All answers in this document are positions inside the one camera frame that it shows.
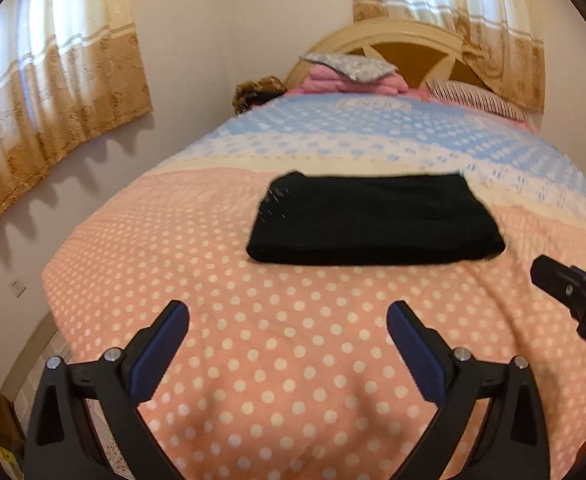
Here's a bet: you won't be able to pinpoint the brown patterned cloth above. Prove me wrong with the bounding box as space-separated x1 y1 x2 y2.
232 76 286 115

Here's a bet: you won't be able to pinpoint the cream wooden headboard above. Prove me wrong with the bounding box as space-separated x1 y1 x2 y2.
284 19 504 96

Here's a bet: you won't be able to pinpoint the beige floral curtain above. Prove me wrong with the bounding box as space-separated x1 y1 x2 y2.
0 0 154 243
348 0 546 111

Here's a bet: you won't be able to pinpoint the pink folded blanket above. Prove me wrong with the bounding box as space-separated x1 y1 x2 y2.
288 62 431 103

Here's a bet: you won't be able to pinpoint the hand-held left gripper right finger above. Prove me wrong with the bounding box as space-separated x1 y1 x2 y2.
387 301 556 480

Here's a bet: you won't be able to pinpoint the striped pillow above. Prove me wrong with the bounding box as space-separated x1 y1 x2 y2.
425 79 528 123

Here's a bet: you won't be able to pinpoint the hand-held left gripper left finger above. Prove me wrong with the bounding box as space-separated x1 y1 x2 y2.
23 300 191 480

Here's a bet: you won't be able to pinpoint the grey patterned pillow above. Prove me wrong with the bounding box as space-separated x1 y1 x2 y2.
303 52 399 82

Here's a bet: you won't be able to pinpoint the black pants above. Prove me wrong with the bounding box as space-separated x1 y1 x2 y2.
245 171 506 267

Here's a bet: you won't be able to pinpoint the polka-dot bedspread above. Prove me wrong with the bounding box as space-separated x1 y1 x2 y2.
40 92 586 480

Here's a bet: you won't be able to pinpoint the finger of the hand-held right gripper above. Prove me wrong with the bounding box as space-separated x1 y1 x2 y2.
530 255 586 356

